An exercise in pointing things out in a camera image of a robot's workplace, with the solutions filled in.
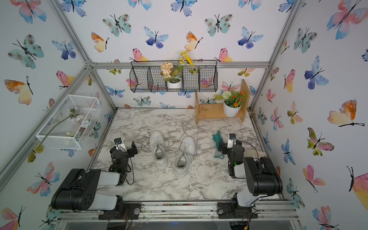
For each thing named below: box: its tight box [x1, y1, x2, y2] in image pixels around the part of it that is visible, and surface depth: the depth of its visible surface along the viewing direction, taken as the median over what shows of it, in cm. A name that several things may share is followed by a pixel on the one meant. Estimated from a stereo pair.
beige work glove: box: [243, 148, 267, 159], surface depth 97 cm
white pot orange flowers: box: [214, 90, 246, 118], surface depth 100 cm
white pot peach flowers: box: [160, 50, 195, 90], surface depth 88 cm
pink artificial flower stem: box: [27, 105, 84, 163], surface depth 74 cm
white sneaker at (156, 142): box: [149, 130, 168, 170], surface depth 90 cm
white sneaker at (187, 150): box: [174, 136, 196, 177], surface depth 86 cm
